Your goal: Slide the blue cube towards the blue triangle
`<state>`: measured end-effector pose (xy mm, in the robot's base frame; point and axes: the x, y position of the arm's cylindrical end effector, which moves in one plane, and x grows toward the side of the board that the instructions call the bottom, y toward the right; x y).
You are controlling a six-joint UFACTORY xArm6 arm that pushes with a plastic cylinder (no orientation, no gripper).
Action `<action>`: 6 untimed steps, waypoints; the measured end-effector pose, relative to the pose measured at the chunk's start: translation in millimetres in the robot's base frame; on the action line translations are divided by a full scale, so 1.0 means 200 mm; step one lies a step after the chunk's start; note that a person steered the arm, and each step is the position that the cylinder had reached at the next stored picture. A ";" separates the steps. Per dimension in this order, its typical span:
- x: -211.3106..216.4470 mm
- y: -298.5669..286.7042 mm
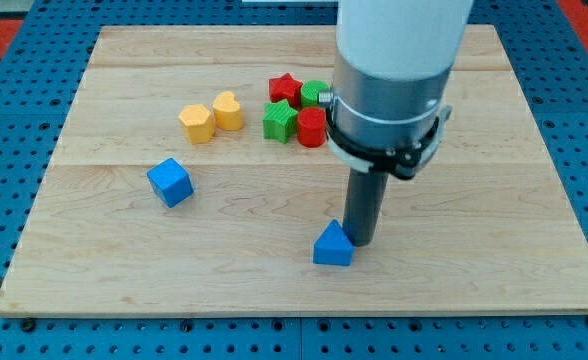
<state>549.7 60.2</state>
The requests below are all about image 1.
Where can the red star block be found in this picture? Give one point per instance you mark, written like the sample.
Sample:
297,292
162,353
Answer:
285,87

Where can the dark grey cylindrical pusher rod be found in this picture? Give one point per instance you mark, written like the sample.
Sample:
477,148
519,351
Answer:
364,197

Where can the light wooden board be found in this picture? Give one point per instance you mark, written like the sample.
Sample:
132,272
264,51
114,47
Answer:
485,229

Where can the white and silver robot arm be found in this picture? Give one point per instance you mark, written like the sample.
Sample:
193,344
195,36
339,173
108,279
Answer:
385,115

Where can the blue cube block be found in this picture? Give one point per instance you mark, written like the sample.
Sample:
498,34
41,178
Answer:
170,182

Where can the green star block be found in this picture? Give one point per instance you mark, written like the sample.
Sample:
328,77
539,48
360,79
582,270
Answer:
279,121

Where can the green cylinder block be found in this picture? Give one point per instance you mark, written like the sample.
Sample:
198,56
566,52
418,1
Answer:
310,91

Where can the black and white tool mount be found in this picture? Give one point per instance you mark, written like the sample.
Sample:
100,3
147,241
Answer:
401,162

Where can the blue triangle block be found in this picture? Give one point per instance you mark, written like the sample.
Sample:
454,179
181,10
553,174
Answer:
333,247

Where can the red cylinder block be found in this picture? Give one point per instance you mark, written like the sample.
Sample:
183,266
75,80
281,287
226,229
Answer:
311,127

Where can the yellow heart block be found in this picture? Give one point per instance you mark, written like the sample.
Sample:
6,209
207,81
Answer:
227,111

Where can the yellow pentagon block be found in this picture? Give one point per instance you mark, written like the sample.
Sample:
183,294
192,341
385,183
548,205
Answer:
197,123

